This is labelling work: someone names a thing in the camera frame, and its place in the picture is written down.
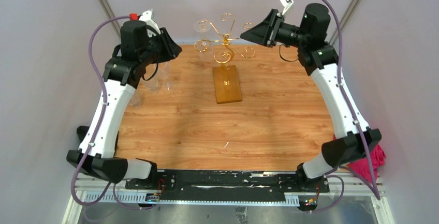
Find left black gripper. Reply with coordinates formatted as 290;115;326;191
139;27;182;66

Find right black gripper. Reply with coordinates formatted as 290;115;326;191
240;9;309;49

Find wine glass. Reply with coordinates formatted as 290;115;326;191
193;20;213;61
158;62;173;91

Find ribbed glass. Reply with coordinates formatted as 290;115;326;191
128;90;142;109
141;72;161;93

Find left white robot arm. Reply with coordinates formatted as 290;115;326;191
66;20;182;189

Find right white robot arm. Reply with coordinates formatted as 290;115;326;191
240;3;382;192

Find wooden rack base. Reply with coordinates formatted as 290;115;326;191
213;65;243;104

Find black cloth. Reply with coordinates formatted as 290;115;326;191
77;126;119;158

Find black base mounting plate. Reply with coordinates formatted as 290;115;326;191
125;169;329;203

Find pink cloth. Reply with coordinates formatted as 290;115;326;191
334;135;387;184

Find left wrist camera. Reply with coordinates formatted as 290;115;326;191
130;9;160;34

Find gold wire glass rack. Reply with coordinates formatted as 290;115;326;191
202;13;255;66

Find aluminium frame rail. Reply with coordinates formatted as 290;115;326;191
63;167;394;223

